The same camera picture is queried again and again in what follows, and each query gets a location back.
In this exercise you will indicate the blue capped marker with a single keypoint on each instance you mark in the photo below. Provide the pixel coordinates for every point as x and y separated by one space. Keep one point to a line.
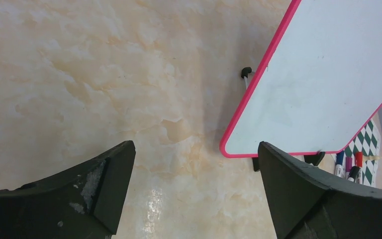
339 164

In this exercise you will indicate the black marker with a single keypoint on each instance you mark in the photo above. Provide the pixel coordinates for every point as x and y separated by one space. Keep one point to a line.
352 175

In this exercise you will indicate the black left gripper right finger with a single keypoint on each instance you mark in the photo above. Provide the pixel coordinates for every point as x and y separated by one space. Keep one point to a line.
306 202

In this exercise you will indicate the purple capped marker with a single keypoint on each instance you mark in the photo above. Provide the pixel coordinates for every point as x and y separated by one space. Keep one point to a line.
348 166

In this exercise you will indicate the pink framed whiteboard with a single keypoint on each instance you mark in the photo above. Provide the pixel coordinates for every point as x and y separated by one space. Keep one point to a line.
318 84

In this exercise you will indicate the cream chess pawn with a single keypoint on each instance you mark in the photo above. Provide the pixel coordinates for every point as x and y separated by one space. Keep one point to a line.
371 158

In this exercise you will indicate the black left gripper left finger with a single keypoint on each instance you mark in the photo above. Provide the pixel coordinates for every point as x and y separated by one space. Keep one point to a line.
82 202

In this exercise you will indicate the green white chessboard mat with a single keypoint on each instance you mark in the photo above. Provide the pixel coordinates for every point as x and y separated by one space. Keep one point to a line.
367 141

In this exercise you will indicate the red capped marker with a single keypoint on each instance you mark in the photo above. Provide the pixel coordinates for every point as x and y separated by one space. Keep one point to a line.
359 164

